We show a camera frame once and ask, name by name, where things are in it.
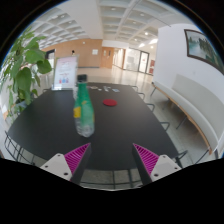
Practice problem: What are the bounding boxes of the clear acrylic sign stand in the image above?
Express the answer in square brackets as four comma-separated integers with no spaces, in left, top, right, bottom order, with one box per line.
[51,55,80,92]

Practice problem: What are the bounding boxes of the long white wall bench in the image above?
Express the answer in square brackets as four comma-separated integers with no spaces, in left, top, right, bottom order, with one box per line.
[152,73,224,156]

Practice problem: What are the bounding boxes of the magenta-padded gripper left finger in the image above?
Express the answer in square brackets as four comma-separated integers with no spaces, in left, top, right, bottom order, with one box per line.
[39,142,92,186]

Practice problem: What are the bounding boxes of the green plastic drink bottle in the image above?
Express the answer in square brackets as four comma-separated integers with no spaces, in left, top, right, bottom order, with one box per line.
[73,74,96,138]

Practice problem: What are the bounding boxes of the green leafy potted plant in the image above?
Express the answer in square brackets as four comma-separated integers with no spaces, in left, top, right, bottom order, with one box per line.
[0,28,54,118]

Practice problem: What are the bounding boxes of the flat round red coaster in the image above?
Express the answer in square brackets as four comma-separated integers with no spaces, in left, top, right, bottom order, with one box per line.
[102,98,118,108]

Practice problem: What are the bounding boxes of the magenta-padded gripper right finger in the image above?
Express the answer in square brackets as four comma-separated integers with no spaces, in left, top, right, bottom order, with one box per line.
[131,143,183,186]

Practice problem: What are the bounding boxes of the dark framed landscape painting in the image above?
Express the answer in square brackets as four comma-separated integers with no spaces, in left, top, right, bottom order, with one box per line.
[183,28,224,76]

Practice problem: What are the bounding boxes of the recessed ceiling lights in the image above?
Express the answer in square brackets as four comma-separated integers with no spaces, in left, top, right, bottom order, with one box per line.
[49,6,159,49]

